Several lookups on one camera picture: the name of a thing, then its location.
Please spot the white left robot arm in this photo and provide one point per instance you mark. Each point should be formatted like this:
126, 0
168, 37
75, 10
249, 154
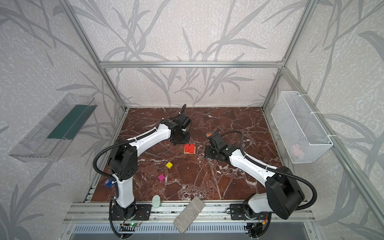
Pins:
124, 168

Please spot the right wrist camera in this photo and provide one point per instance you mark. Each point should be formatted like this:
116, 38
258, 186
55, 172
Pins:
216, 140

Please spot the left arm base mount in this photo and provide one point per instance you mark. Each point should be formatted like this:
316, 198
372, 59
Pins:
140, 212

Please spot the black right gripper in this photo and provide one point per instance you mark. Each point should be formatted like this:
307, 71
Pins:
212, 151

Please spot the yellow cube block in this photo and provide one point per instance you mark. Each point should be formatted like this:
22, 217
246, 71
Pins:
169, 165

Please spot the aluminium horizontal frame bar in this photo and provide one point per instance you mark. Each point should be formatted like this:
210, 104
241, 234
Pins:
184, 64

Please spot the pale green oval soap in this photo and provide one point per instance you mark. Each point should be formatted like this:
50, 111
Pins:
156, 201

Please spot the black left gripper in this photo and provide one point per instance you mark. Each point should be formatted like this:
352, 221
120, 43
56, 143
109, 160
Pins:
180, 139

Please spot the grey stone slab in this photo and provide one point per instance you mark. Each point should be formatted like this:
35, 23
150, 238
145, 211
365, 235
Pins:
189, 214

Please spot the pink item in basket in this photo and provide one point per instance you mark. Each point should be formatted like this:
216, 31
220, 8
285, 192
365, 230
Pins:
298, 152

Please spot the clear plastic wall bin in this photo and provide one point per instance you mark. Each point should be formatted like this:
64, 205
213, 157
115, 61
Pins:
50, 138

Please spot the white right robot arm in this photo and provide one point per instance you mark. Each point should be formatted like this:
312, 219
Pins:
285, 192

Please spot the magenta cube block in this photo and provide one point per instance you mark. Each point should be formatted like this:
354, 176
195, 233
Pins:
161, 177

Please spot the aluminium frame post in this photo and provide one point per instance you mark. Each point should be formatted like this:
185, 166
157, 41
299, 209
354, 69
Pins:
304, 20

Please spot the white wire basket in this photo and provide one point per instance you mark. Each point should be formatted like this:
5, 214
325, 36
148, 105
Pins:
297, 124

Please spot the natural wood block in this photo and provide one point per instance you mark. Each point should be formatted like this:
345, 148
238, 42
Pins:
190, 153

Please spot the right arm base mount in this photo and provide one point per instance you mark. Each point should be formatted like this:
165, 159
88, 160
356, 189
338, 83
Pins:
237, 212

